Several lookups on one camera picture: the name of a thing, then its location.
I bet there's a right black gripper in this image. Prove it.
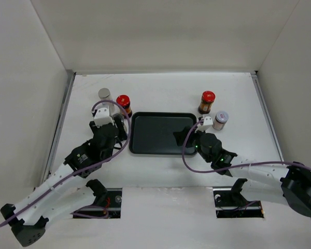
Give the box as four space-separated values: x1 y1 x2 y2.
174 124 211 162

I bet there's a peppercorn bottle silver cap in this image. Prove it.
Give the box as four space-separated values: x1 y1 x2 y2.
98 88 115 111

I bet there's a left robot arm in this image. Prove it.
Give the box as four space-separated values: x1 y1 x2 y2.
0 118 128 247

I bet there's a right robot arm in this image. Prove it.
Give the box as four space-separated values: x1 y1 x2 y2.
173 123 311 217

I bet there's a small jar pink label lid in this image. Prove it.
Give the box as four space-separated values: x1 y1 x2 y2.
213 110 229 131

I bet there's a pepper grinder clear cap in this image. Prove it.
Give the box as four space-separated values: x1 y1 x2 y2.
112 113 124 122

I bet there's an orange sauce jar red lid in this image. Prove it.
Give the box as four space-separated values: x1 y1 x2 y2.
198 91 216 114

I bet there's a dark sauce jar red lid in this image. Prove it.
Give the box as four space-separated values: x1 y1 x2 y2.
116 94 133 117

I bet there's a black rectangular tray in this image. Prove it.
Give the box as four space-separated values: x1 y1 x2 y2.
129 112 196 156

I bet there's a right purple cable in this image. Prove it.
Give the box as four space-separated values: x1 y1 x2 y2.
181 121 311 179

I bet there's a purple cable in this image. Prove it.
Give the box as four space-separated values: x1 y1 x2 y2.
181 121 311 179
0 100 132 229

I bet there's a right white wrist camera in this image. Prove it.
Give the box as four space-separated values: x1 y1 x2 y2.
196 115 213 132

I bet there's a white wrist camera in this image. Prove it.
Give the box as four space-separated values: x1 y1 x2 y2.
196 115 213 132
92 104 114 128

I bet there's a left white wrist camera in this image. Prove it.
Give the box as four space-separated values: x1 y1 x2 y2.
92 104 114 128

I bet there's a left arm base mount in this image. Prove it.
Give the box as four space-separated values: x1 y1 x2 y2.
72 179 123 219

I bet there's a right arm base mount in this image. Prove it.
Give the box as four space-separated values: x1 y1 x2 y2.
213 178 264 218

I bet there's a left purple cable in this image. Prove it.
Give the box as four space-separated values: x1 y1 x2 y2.
0 100 132 229

